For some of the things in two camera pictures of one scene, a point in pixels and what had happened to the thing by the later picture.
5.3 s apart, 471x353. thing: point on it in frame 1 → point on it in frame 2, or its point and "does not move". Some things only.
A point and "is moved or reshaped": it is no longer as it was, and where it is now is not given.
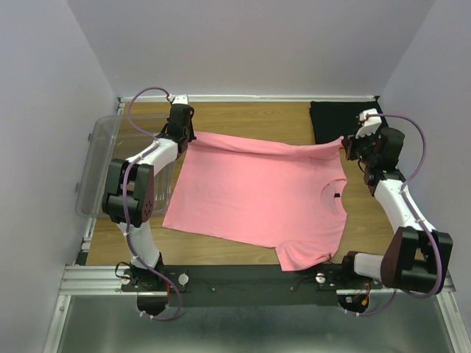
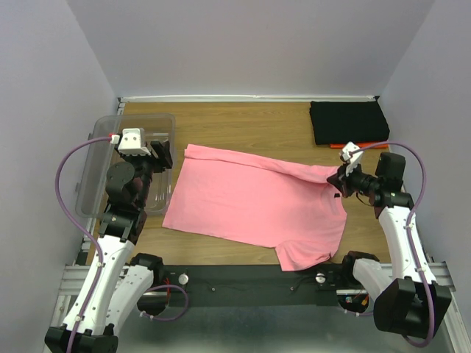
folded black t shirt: x=333 y=120 does not move
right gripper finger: x=349 y=140 → x=337 y=179
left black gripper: x=191 y=136 → x=165 y=159
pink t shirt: x=287 y=196 is moved or reshaped
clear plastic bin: x=120 y=137 does not move
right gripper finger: x=348 y=152 → x=344 y=190
